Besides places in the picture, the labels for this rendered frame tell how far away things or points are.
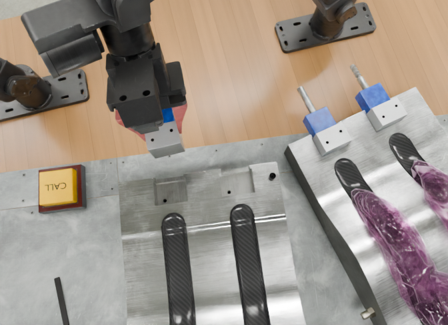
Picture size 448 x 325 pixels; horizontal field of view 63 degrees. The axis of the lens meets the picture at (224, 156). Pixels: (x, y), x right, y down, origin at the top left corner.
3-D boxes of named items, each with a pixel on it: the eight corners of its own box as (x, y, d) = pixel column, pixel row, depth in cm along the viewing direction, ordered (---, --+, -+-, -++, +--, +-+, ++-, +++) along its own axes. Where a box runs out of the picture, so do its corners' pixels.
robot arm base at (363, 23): (392, 7, 69) (379, -24, 70) (289, 31, 68) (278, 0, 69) (376, 32, 76) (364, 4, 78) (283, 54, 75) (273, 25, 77)
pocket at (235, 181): (219, 173, 63) (219, 169, 60) (249, 169, 64) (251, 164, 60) (223, 199, 62) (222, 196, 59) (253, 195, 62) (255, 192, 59)
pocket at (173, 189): (157, 181, 63) (153, 177, 60) (187, 177, 63) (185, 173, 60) (159, 208, 62) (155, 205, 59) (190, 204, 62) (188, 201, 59)
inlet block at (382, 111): (335, 77, 71) (344, 63, 65) (358, 67, 71) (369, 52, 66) (371, 136, 67) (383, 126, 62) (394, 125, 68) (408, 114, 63)
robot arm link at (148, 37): (111, 75, 43) (87, 19, 38) (96, 54, 46) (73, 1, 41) (164, 52, 44) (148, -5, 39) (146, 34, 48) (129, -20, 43)
